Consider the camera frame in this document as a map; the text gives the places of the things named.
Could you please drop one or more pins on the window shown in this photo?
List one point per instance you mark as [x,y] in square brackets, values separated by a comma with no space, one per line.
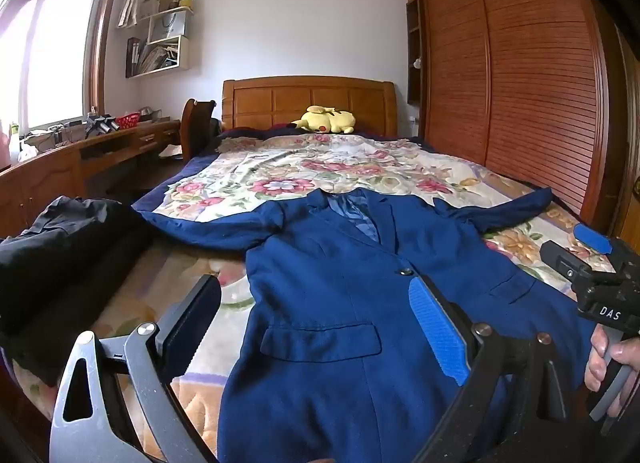
[55,43]

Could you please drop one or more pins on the grey storage box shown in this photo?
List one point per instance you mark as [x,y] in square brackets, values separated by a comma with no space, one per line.
[148,114]

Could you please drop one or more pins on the black gadget on desk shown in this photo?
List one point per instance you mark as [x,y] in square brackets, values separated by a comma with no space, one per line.
[100,125]

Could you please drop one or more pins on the wooden corner shelf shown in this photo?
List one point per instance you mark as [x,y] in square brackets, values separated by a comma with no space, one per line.
[413,33]

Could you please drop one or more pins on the stack of books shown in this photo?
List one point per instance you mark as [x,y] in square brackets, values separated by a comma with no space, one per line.
[150,58]

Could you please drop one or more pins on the white paper bag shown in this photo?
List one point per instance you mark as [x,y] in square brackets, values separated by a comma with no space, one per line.
[167,25]

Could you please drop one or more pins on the wooden desk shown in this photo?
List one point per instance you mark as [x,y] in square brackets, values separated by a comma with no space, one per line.
[50,168]

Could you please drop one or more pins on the wooden chair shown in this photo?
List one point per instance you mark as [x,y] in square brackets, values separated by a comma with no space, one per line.
[192,123]

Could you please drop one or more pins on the floral blanket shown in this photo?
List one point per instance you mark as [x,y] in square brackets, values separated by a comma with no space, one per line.
[310,173]

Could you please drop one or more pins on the white wall shelf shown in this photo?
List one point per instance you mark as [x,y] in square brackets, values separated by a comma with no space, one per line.
[184,50]

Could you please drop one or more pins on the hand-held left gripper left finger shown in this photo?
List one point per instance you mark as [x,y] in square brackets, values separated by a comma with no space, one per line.
[192,325]

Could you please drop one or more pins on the cardboard box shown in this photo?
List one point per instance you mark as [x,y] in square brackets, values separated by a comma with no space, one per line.
[160,3]

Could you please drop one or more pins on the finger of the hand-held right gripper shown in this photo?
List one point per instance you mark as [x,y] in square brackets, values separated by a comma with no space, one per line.
[592,241]
[562,260]

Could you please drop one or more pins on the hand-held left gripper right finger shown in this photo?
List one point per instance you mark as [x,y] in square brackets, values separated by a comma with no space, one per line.
[440,330]

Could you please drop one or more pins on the wooden sliding wardrobe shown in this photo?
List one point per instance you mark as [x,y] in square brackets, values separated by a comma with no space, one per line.
[525,93]

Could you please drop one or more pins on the yellow plush toy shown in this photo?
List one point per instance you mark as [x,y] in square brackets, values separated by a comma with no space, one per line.
[325,118]

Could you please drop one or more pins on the white item on floor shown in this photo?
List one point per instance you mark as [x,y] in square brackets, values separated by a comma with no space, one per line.
[171,151]

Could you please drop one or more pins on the person's right hand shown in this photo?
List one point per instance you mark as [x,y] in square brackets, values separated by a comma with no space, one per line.
[595,358]

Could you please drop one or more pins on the red basket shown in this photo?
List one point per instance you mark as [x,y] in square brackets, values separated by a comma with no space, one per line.
[129,120]

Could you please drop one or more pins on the black folded clothes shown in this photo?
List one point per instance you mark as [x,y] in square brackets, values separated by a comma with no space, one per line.
[60,263]

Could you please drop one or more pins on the wooden bed headboard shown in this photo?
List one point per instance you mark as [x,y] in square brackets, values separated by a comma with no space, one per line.
[280,98]

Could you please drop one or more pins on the blue suit jacket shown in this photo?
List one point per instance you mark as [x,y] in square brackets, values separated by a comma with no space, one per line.
[325,303]

